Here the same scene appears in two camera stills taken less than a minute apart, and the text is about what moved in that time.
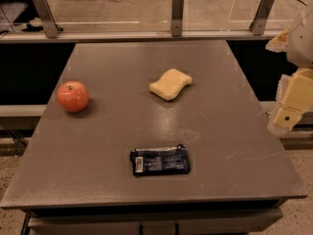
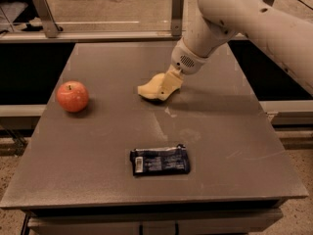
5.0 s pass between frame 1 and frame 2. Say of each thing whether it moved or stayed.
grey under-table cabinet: stayed
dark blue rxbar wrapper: stayed
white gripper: moved
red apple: stayed
